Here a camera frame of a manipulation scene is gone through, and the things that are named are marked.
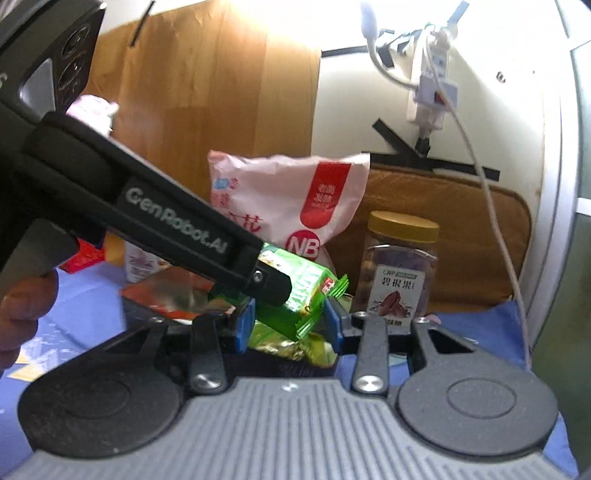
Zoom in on yellow green foil packets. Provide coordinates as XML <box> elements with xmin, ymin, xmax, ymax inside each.
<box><xmin>248</xmin><ymin>320</ymin><xmax>337</xmax><ymax>369</ymax></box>

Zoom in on dark tin box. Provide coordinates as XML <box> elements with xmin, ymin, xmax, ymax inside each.
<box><xmin>120</xmin><ymin>270</ymin><xmax>345</xmax><ymax>377</ymax></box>

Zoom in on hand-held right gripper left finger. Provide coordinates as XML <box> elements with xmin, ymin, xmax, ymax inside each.
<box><xmin>104</xmin><ymin>298</ymin><xmax>257</xmax><ymax>396</ymax></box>

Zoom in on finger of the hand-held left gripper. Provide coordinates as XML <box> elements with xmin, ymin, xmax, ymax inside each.
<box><xmin>208</xmin><ymin>261</ymin><xmax>293</xmax><ymax>308</ymax></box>

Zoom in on white and red snack bag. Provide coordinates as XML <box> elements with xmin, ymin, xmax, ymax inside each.
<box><xmin>206</xmin><ymin>150</ymin><xmax>371</xmax><ymax>296</ymax></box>

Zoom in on gold lid nut jar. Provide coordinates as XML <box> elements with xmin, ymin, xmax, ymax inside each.
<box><xmin>123</xmin><ymin>239</ymin><xmax>178</xmax><ymax>284</ymax></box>
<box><xmin>349</xmin><ymin>210</ymin><xmax>441</xmax><ymax>330</ymax></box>

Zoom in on red gift bag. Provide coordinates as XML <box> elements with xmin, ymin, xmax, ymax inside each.
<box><xmin>59</xmin><ymin>240</ymin><xmax>105</xmax><ymax>275</ymax></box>

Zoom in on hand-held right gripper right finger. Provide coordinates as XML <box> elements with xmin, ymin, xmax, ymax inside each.
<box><xmin>323</xmin><ymin>298</ymin><xmax>477</xmax><ymax>398</ymax></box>

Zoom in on wooden headboard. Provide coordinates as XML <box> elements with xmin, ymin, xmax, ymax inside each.
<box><xmin>85</xmin><ymin>0</ymin><xmax>322</xmax><ymax>252</ymax></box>

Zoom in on person's left hand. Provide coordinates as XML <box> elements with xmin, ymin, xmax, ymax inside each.
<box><xmin>0</xmin><ymin>269</ymin><xmax>61</xmax><ymax>371</ymax></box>

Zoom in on black tape strips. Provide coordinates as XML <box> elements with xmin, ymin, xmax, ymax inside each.
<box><xmin>370</xmin><ymin>117</ymin><xmax>502</xmax><ymax>182</ymax></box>

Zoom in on white power strip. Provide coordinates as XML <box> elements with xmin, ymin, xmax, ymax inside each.
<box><xmin>405</xmin><ymin>27</ymin><xmax>452</xmax><ymax>136</ymax></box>

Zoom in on blue printed blanket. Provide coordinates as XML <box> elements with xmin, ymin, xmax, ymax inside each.
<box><xmin>0</xmin><ymin>263</ymin><xmax>581</xmax><ymax>480</ymax></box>

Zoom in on brown padded cushion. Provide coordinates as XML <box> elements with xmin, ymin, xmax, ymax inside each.
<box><xmin>323</xmin><ymin>163</ymin><xmax>533</xmax><ymax>315</ymax></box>

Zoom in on white charging cable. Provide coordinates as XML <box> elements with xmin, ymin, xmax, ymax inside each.
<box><xmin>359</xmin><ymin>0</ymin><xmax>534</xmax><ymax>370</ymax></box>

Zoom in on green snack packet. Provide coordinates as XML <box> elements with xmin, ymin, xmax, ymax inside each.
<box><xmin>252</xmin><ymin>242</ymin><xmax>350</xmax><ymax>342</ymax></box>

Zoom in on pink and white plush toy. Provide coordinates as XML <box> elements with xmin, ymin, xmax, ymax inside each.
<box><xmin>65</xmin><ymin>94</ymin><xmax>120</xmax><ymax>139</ymax></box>

